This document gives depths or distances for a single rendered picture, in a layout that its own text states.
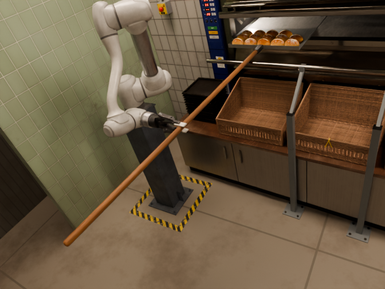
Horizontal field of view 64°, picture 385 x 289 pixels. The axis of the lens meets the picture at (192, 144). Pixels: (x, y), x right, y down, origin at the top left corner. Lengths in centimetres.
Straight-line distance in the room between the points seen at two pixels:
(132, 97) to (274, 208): 145
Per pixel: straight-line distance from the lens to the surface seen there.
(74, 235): 135
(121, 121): 171
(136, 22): 183
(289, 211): 268
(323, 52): 247
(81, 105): 272
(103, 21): 182
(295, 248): 249
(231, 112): 270
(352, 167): 222
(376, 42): 235
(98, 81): 280
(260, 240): 253
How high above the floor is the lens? 211
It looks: 37 degrees down
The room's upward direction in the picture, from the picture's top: 16 degrees counter-clockwise
